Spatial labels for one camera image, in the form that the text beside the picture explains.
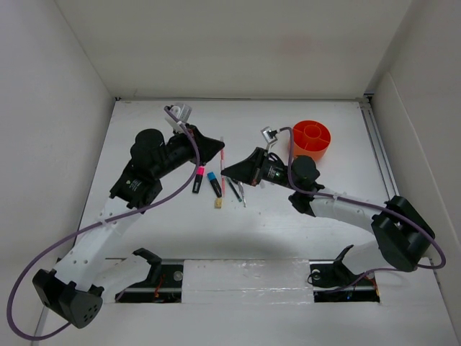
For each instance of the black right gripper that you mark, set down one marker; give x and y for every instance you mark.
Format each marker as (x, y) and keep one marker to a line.
(251, 169)

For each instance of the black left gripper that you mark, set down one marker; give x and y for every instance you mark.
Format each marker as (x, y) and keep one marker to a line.
(207, 148)

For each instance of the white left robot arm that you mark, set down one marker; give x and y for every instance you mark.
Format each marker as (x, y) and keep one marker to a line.
(77, 286)

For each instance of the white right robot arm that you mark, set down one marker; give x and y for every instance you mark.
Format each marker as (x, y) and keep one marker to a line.
(401, 235)

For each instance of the pink cap black highlighter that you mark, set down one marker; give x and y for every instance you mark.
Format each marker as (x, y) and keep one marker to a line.
(198, 180)

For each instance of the blue cap black highlighter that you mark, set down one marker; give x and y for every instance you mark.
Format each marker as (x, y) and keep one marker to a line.
(215, 184)

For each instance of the orange round desk organizer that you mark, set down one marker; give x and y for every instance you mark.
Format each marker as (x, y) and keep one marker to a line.
(311, 138)

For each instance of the black handled scissors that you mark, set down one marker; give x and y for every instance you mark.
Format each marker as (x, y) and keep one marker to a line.
(242, 193)

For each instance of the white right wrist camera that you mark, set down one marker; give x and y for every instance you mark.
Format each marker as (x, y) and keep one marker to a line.
(270, 136)

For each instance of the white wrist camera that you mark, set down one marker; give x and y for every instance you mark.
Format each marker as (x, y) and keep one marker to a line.
(270, 136)
(177, 115)

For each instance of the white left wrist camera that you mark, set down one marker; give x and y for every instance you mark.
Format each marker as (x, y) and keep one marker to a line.
(177, 115)

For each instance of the aluminium rail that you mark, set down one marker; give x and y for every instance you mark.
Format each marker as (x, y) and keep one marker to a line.
(377, 145)

